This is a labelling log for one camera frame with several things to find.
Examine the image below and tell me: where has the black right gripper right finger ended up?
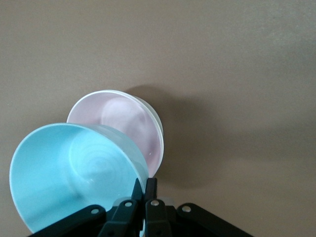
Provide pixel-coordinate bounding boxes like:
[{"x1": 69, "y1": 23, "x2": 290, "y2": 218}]
[{"x1": 144, "y1": 177, "x2": 254, "y2": 237}]

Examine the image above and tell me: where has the brown table cover mat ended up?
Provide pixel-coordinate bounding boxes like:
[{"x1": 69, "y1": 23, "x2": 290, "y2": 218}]
[{"x1": 0, "y1": 0, "x2": 316, "y2": 237}]

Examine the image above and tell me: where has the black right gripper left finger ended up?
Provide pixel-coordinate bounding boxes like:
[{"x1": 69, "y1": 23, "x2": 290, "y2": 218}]
[{"x1": 27, "y1": 177, "x2": 146, "y2": 237}]

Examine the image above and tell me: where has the pink plastic bowl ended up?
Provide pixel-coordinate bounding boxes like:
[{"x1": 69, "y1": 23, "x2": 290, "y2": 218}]
[{"x1": 66, "y1": 90, "x2": 164, "y2": 179}]

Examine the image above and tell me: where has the light blue plastic bowl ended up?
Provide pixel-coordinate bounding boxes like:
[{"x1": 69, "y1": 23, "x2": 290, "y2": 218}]
[{"x1": 9, "y1": 122, "x2": 150, "y2": 237}]

